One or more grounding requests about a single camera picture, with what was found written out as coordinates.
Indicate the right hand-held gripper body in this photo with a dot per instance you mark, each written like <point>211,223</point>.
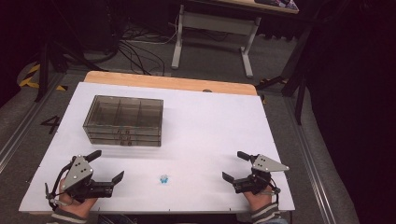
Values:
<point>264,165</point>

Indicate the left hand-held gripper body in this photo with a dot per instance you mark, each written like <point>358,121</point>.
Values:
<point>77,174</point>

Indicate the transparent grey drawer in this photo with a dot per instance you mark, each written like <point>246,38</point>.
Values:
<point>124,142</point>

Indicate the transparent grey drawer box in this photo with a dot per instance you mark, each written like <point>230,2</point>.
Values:
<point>124,115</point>

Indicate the person's left hand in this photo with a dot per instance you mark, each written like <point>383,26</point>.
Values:
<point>79,207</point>

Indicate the person's right hand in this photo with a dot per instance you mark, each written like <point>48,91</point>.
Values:
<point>257,200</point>

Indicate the small blue white trinket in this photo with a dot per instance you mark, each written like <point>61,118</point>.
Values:
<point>164,179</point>

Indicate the white table board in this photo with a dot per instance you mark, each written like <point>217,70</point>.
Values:
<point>202,130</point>

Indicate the black metal stand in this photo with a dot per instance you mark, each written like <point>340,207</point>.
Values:
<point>295,77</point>
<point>45,71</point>

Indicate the wooden table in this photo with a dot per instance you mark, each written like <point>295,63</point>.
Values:
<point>155,81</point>

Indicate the yellow black floor tape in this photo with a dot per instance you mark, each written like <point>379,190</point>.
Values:
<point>29,81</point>

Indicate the white-framed wooden desk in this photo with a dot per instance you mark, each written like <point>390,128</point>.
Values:
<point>214,25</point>

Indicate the metal floor rail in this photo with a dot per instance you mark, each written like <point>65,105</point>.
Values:
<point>21,127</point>
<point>311,165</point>

